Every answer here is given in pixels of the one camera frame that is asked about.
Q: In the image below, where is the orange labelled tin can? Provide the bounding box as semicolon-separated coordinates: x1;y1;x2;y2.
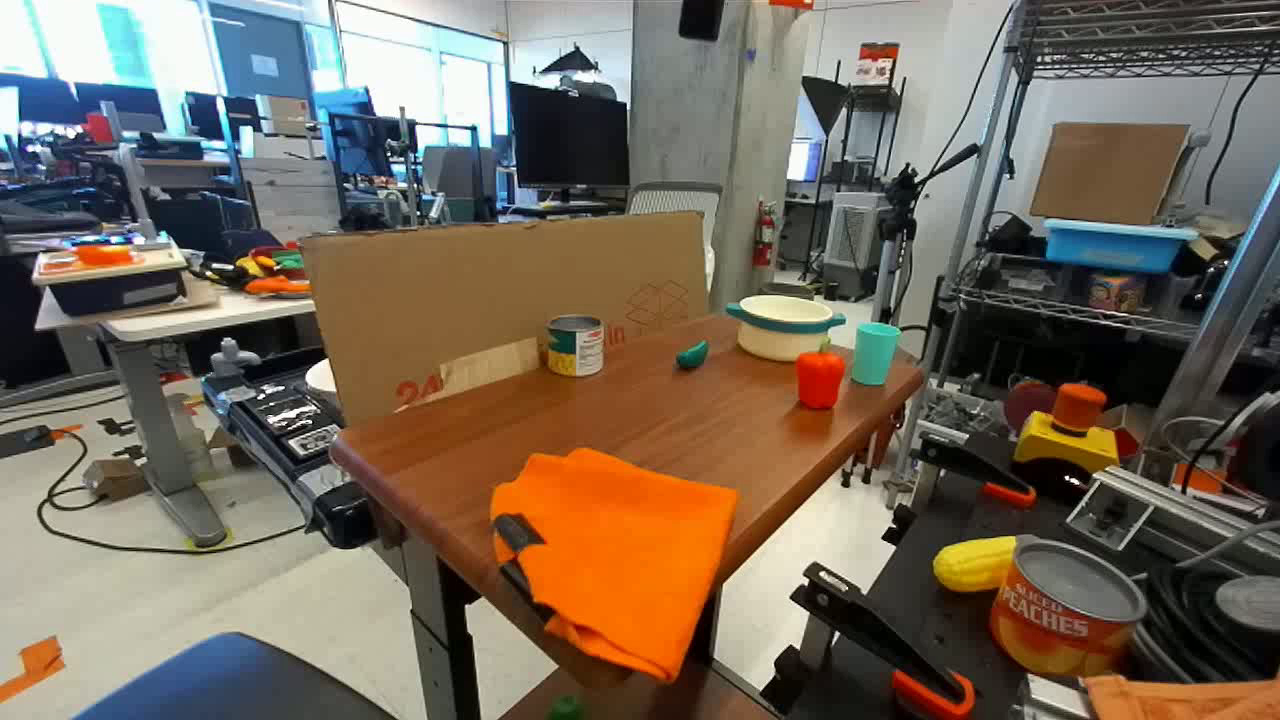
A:
990;531;1151;678

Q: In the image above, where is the black power strip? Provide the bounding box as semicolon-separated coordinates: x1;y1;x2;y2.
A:
220;375;382;551

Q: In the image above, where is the blue chair seat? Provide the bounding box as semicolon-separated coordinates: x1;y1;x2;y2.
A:
78;629;397;720

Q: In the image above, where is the yellow box with orange button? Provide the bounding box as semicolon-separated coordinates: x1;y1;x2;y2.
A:
1014;378;1124;474

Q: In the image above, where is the black clamp with orange handle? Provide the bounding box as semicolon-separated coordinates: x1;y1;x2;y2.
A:
788;558;979;720
915;431;1041;513

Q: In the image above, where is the metal wire shelf rack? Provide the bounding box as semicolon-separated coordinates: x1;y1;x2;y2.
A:
929;0;1280;402

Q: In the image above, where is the black computer monitor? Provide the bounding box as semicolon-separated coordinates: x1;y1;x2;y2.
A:
509;81;634;207

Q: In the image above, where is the black floor cable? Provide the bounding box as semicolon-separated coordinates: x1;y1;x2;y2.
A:
34;422;314;558

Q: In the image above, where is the red fire extinguisher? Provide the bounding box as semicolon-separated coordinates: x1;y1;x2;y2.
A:
749;196;782;275

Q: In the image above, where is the tin can with teal label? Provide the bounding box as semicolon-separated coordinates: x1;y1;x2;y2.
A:
546;311;609;378

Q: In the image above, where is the folded orange cloth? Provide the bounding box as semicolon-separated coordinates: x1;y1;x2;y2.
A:
1082;672;1280;720

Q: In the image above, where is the orange cloth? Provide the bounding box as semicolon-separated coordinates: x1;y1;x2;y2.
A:
1082;672;1280;720
489;447;739;689

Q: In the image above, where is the teal plastic cup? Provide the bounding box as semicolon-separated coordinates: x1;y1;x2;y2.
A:
853;321;906;391

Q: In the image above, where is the brown cardboard board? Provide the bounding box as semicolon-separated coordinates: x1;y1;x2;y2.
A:
299;212;713;431

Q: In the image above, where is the grey round disc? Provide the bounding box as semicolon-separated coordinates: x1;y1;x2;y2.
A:
1214;572;1280;637

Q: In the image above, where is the orange red plastic cup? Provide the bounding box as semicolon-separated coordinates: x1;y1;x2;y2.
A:
795;348;853;413

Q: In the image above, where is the white pot with green rim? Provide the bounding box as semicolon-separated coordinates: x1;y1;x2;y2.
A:
726;290;848;364

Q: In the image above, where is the brown cardboard sheet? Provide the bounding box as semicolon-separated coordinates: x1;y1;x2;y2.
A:
1030;118;1191;226

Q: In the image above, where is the dark tray with orange items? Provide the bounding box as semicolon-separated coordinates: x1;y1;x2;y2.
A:
34;239;192;321

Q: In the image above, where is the white height adjustable desk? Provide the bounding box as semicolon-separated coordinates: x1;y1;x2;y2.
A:
34;275;326;551

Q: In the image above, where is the grey aluminium frame beam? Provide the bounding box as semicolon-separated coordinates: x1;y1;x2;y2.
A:
1151;173;1280;431

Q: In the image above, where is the small white framed tag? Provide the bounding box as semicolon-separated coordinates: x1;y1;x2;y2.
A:
1064;472;1161;557

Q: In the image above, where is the grey table leg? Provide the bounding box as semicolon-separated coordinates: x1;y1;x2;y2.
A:
397;531;489;720

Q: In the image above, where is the yellow toy corn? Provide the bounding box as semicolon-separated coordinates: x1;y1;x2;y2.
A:
929;531;1024;596

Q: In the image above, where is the blue plastic bin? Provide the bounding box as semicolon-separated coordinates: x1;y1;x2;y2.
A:
1041;215;1200;281

